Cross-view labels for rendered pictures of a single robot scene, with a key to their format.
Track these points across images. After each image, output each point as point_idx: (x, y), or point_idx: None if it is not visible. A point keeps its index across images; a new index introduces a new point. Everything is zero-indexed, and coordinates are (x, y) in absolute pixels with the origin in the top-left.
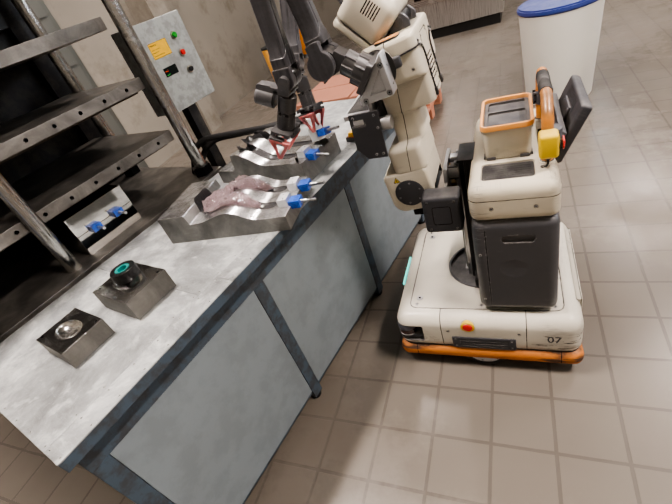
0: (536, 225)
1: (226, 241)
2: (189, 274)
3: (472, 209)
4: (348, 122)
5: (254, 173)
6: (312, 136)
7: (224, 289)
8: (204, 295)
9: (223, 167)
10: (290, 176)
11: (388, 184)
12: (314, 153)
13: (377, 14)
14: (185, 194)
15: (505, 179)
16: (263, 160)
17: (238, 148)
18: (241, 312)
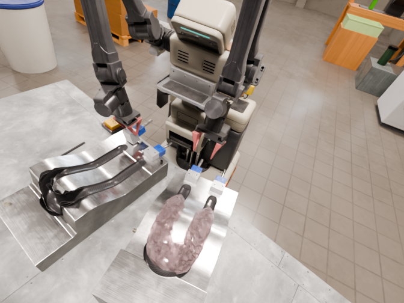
0: (248, 122)
1: (222, 259)
2: (265, 302)
3: (243, 127)
4: (62, 121)
5: (110, 211)
6: (134, 139)
7: (294, 258)
8: (299, 278)
9: (31, 254)
10: (153, 181)
11: (201, 140)
12: (164, 148)
13: (234, 30)
14: (131, 300)
15: (246, 108)
16: (115, 190)
17: (67, 205)
18: None
